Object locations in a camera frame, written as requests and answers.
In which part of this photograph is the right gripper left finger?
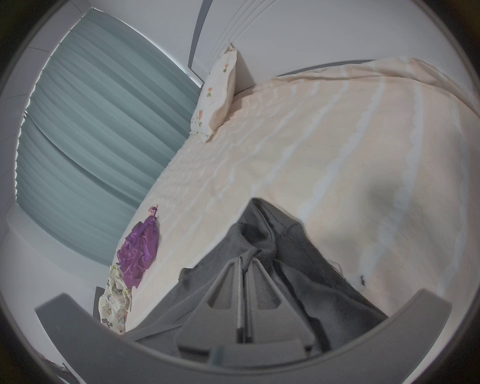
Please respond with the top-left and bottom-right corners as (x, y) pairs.
(178, 258), (243, 350)

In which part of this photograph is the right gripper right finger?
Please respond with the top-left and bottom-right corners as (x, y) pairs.
(245, 258), (316, 347)

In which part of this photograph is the black T-shirt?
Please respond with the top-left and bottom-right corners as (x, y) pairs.
(133, 198), (389, 355)

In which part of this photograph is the bed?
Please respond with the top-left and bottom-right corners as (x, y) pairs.
(112, 0), (480, 334)

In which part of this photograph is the purple satin garment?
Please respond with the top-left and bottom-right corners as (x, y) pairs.
(116, 205), (161, 289)

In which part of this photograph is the white printed pyjama garment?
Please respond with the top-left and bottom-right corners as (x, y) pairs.
(98, 262), (133, 334)

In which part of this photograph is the black chest of drawers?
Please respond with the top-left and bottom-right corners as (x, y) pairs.
(93, 286), (106, 320)

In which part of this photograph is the white printed pillow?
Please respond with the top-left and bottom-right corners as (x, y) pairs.
(189, 43), (239, 143)

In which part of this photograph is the blue-green curtain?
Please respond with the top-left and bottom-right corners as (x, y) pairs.
(15, 7), (203, 267)

